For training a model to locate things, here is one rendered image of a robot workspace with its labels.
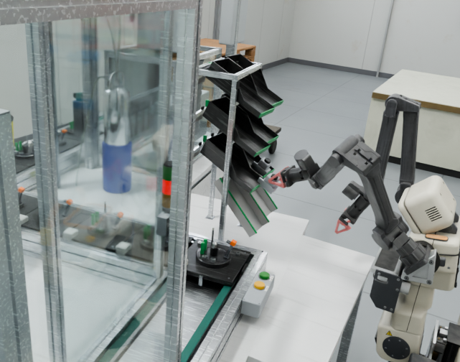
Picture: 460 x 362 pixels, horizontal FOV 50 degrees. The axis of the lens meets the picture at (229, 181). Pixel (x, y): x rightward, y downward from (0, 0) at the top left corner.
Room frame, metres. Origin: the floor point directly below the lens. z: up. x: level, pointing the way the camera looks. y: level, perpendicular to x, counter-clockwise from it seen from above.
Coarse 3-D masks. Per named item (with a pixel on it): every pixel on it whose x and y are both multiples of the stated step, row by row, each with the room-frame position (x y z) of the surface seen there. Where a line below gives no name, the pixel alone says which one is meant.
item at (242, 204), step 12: (216, 180) 1.92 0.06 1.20; (228, 192) 1.89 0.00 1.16; (240, 192) 2.00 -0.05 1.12; (228, 204) 1.89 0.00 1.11; (240, 204) 1.95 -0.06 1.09; (252, 204) 1.98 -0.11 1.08; (240, 216) 1.86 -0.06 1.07; (252, 216) 1.94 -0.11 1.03; (264, 216) 1.95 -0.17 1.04; (252, 228) 1.83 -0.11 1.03
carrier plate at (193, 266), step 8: (200, 240) 1.80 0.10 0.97; (192, 248) 1.74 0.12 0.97; (192, 256) 1.67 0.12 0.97; (232, 256) 1.70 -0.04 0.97; (240, 256) 1.70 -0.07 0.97; (248, 256) 1.72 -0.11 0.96; (192, 264) 1.61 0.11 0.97; (232, 264) 1.64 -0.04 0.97; (240, 264) 1.65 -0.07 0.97; (192, 272) 1.57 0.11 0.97; (200, 272) 1.57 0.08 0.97; (208, 272) 1.57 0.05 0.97; (216, 272) 1.58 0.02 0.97; (224, 272) 1.58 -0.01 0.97; (232, 272) 1.59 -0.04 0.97; (216, 280) 1.54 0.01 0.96; (224, 280) 1.53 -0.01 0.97; (232, 280) 1.53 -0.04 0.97
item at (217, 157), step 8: (216, 136) 2.01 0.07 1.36; (224, 136) 2.05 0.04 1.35; (208, 144) 1.94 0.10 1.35; (216, 144) 2.07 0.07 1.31; (224, 144) 2.05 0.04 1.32; (200, 152) 1.96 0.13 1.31; (208, 152) 1.94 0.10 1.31; (216, 152) 1.92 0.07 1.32; (224, 152) 1.91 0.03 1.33; (232, 152) 2.03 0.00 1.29; (240, 152) 2.01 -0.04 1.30; (216, 160) 1.92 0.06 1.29; (224, 160) 1.90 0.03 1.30; (232, 160) 2.01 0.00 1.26; (240, 160) 2.01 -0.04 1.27; (232, 168) 1.88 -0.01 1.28; (240, 168) 1.99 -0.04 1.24; (248, 168) 1.99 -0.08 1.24; (232, 176) 1.88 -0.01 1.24; (240, 176) 1.93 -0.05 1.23; (248, 176) 1.96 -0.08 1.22; (256, 176) 1.97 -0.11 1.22; (240, 184) 1.86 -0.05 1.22; (248, 184) 1.90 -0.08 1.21; (256, 184) 1.93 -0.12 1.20
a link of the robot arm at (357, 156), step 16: (352, 144) 1.41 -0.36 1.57; (352, 160) 1.37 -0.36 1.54; (368, 160) 1.37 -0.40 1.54; (368, 176) 1.36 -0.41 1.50; (368, 192) 1.42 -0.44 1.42; (384, 192) 1.41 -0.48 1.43; (384, 208) 1.43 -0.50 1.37; (384, 224) 1.45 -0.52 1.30; (400, 224) 1.49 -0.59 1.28; (384, 240) 1.46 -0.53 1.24
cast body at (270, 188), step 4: (268, 176) 1.87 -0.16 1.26; (272, 176) 1.86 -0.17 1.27; (260, 180) 1.90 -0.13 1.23; (264, 180) 1.87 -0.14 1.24; (272, 180) 1.85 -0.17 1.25; (276, 180) 1.86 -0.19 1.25; (260, 184) 1.88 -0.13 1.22; (264, 184) 1.87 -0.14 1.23; (268, 184) 1.86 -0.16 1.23; (272, 184) 1.85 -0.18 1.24; (264, 188) 1.87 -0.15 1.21; (268, 188) 1.86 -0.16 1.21; (272, 188) 1.85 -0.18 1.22; (276, 188) 1.88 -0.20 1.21; (272, 192) 1.86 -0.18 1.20
